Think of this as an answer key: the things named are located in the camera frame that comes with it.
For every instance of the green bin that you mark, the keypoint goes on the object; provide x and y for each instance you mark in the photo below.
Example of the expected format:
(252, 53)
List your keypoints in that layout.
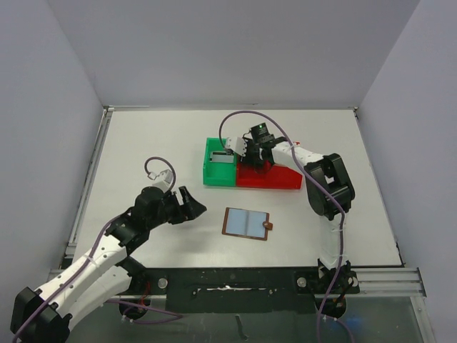
(217, 174)

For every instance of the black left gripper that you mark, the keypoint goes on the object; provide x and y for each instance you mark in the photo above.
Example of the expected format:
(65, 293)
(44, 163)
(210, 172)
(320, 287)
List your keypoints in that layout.
(190, 207)

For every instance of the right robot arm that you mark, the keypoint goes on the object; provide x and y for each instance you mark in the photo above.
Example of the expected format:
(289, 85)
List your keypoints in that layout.
(328, 186)

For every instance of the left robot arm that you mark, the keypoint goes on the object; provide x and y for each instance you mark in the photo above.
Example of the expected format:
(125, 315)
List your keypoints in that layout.
(44, 315)

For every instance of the aluminium rail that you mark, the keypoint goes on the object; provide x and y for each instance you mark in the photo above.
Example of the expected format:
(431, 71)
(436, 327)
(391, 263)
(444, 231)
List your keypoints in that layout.
(390, 282)
(89, 180)

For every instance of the red bin middle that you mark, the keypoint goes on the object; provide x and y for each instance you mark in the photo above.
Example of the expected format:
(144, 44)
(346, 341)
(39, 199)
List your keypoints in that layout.
(248, 176)

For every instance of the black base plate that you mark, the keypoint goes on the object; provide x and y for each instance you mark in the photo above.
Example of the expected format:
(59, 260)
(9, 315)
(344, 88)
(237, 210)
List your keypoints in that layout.
(250, 290)

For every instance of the brown leather card holder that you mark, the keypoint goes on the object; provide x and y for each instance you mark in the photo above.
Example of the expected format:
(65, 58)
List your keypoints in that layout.
(247, 224)

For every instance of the aluminium front rail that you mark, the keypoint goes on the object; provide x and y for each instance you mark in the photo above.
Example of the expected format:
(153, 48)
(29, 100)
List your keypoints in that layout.
(390, 282)

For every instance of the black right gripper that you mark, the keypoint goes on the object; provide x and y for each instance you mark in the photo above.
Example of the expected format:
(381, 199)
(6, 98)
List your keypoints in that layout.
(248, 153)

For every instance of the aluminium left rail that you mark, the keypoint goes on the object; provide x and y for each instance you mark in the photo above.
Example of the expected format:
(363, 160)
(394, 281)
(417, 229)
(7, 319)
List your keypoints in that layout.
(89, 180)

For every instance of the red bin right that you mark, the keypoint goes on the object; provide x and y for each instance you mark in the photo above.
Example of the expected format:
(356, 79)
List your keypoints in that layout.
(281, 177)

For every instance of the red bin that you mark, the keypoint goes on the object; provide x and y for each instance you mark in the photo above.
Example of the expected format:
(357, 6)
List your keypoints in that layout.
(281, 177)
(248, 176)

